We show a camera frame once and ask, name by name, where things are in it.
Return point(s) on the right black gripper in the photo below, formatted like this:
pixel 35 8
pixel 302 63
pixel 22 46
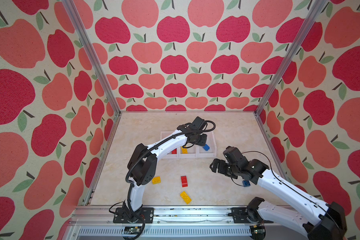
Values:
pixel 219 169

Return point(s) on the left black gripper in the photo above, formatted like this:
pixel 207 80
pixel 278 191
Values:
pixel 204 140

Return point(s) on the white three-compartment bin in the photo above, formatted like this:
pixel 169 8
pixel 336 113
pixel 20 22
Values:
pixel 197 151

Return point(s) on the yellow lego brick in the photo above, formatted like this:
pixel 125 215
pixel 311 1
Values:
pixel 156 180
pixel 186 198
pixel 184 150

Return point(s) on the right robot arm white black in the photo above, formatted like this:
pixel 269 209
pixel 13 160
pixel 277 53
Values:
pixel 311 217

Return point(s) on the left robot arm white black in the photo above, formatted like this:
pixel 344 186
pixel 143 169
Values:
pixel 144 160

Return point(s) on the small blue lego brick right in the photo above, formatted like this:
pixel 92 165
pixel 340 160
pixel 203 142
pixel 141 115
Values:
pixel 246 184

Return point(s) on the yellow lego brick bottom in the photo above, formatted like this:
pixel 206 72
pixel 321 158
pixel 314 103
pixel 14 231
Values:
pixel 186 198

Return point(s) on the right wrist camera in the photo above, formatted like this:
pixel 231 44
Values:
pixel 233 155

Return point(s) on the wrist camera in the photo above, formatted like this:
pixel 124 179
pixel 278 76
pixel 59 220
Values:
pixel 233 155
pixel 198 124

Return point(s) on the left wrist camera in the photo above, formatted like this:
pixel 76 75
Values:
pixel 198 124

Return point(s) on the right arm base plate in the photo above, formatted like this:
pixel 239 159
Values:
pixel 243 216

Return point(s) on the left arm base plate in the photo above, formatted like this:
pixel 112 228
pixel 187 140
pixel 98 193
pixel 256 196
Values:
pixel 125 216

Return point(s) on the aluminium front rail frame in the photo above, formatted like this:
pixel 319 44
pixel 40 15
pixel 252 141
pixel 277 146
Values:
pixel 174 223

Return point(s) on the left aluminium corner post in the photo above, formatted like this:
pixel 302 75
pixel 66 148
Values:
pixel 78 24

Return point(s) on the aluminium corner post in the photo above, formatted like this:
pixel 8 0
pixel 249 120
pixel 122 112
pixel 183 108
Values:
pixel 78 24
pixel 307 24

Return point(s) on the right aluminium corner post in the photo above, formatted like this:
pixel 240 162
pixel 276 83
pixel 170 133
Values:
pixel 307 24

